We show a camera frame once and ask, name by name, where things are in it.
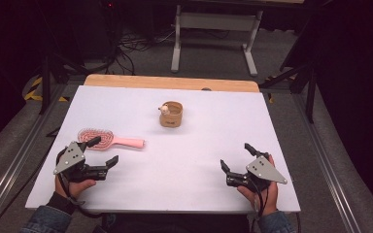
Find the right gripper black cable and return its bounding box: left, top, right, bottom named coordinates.
left=252, top=179, right=270, bottom=233

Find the aluminium floor rail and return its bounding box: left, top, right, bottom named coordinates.
left=0, top=83, right=69, bottom=227
left=291, top=92, right=363, bottom=233

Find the person's right hand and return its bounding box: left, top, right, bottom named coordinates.
left=237, top=182, right=279, bottom=216

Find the grey metal table frame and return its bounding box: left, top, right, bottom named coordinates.
left=170, top=3, right=264, bottom=78

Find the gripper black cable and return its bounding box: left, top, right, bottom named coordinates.
left=56, top=149, right=103, bottom=219
left=252, top=179, right=270, bottom=233

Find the bundle of black floor cables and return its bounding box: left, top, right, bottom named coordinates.
left=103, top=27, right=176, bottom=76

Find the wooden table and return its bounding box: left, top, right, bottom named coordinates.
left=84, top=73, right=260, bottom=93

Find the pink hairbrush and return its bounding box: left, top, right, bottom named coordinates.
left=77, top=127, right=146, bottom=151

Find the person's left hand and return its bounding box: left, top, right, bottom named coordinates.
left=55, top=178, right=97, bottom=199

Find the yellow black hazard tape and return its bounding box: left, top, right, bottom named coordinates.
left=264, top=75, right=297, bottom=105
left=23, top=76, right=71, bottom=103

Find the white board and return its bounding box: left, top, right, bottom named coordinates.
left=24, top=84, right=301, bottom=215

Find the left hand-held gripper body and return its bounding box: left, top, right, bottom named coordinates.
left=53, top=141, right=109, bottom=183

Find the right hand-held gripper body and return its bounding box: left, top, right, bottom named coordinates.
left=226, top=150, right=288, bottom=192

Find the black metal stand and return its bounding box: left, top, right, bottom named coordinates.
left=38, top=52, right=90, bottom=116
left=258, top=61, right=319, bottom=124

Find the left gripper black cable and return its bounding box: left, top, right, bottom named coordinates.
left=56, top=149, right=103, bottom=219

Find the tan round holder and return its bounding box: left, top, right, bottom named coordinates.
left=157, top=101, right=184, bottom=128

